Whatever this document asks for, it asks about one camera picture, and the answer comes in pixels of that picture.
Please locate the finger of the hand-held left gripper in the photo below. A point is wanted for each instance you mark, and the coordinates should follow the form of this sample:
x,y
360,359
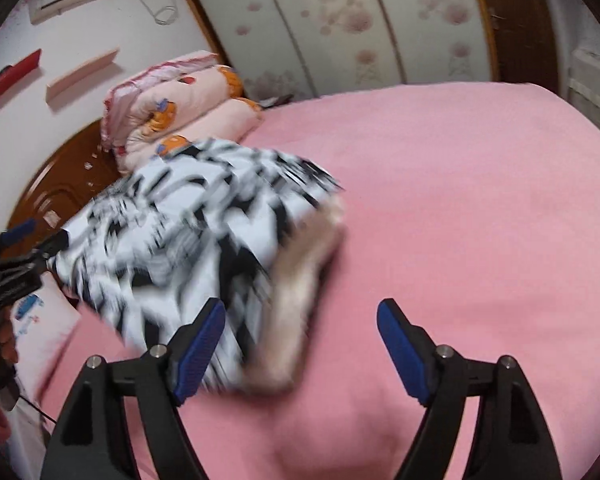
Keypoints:
x,y
54,246
17,231

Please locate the floral wardrobe doors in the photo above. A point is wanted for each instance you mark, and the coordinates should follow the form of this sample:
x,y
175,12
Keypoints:
x,y
355,20

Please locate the pink wall shelf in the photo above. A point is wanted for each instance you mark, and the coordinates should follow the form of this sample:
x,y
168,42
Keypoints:
x,y
80,82

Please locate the brown wooden headboard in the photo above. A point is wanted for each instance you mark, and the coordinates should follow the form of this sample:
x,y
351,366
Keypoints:
x,y
55,185

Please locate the red wall shelf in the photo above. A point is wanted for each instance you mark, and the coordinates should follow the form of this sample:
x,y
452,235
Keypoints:
x,y
15,77

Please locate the white lace covered furniture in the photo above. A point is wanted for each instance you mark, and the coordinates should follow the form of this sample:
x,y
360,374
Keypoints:
x,y
595,90

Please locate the cream folded garment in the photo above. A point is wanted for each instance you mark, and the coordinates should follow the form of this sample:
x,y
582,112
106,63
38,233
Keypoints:
x,y
300,310

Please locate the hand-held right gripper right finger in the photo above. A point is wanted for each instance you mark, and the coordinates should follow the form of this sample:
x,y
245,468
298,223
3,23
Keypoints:
x,y
404,355

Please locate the pink folded cartoon quilt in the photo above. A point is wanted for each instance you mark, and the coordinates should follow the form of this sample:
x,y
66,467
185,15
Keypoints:
x,y
170,105

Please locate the person's left hand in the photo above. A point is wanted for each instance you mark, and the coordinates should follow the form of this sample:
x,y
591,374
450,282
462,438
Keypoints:
x,y
6,335

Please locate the black and white printed garment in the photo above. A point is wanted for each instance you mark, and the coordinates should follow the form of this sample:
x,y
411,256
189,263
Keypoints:
x,y
180,240

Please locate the brown wooden door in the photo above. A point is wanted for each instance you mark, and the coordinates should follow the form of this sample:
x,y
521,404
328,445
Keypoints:
x,y
510,25

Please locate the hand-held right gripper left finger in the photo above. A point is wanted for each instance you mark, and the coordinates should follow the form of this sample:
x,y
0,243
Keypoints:
x,y
200,355

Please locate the pink bed sheet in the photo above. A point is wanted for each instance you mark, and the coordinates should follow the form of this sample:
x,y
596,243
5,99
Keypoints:
x,y
455,185

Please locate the white cartoon print pillow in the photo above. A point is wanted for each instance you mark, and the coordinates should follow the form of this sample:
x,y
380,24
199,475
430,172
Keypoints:
x,y
40,330

